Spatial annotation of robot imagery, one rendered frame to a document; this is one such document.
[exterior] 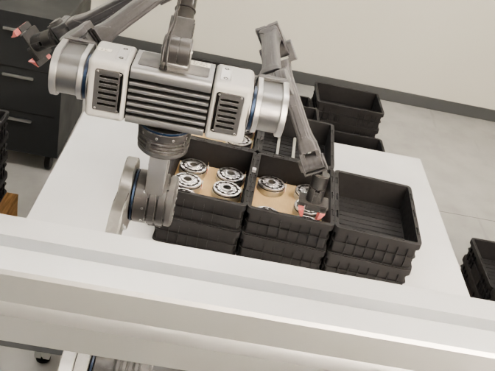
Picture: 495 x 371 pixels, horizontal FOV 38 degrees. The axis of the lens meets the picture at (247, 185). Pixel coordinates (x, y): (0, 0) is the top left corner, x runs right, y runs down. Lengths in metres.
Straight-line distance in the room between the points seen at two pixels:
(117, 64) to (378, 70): 4.37
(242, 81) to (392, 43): 4.20
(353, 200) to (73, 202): 1.05
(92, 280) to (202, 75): 1.45
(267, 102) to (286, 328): 1.46
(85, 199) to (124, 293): 2.40
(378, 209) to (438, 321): 2.43
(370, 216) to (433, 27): 3.36
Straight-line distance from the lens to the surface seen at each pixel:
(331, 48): 5.84
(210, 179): 2.67
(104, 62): 1.73
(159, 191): 1.87
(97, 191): 2.74
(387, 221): 2.72
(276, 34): 2.27
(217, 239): 2.46
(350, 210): 2.71
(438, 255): 2.88
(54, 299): 0.31
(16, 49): 3.86
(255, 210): 2.37
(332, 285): 0.33
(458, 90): 6.14
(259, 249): 2.47
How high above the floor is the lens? 2.20
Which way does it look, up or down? 31 degrees down
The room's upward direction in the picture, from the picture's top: 13 degrees clockwise
